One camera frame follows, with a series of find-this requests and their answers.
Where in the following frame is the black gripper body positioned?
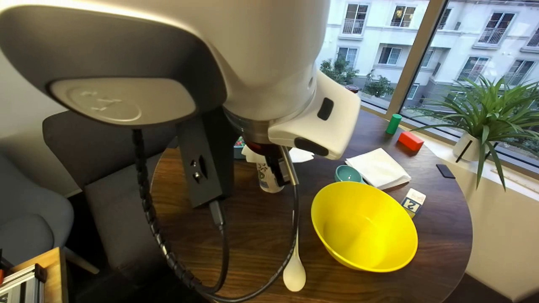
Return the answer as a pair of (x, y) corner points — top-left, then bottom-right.
(248, 140), (296, 189)

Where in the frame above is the white plastic spoon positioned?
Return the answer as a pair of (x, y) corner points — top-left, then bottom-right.
(282, 229), (309, 295)

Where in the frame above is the patterned paper cup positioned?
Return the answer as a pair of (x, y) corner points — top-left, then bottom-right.
(255, 159), (289, 196)

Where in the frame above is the small teal dish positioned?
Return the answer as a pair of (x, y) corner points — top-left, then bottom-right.
(334, 164), (366, 186)

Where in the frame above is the folded white napkin stack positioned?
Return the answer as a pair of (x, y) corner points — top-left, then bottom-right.
(344, 147), (414, 192)

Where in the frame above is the yellow plastic bowl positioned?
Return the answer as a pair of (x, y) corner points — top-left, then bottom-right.
(311, 180), (420, 275)

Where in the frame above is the green cylinder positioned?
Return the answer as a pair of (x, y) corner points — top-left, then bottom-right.
(385, 113), (405, 137)

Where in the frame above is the red block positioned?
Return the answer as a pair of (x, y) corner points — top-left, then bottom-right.
(397, 130), (427, 157)

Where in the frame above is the small white carton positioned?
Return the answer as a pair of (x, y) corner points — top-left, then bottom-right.
(402, 187), (429, 219)

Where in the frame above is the black table edge pad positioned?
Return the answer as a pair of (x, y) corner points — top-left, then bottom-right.
(435, 164), (457, 180)

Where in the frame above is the dark grey sofa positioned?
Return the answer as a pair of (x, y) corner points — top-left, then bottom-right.
(41, 108), (188, 271)

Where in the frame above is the green potted plant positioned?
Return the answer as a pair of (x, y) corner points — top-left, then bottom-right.
(432, 74), (539, 191)

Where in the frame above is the grey chair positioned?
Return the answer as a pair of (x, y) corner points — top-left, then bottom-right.
(0, 150), (77, 266)

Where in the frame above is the thin black camera cable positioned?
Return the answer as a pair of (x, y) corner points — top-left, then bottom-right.
(208, 147), (302, 303)

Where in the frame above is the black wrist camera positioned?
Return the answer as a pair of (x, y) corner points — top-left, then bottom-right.
(178, 110), (240, 211)

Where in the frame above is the window frame post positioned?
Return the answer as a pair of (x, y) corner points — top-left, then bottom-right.
(387, 0), (452, 117)

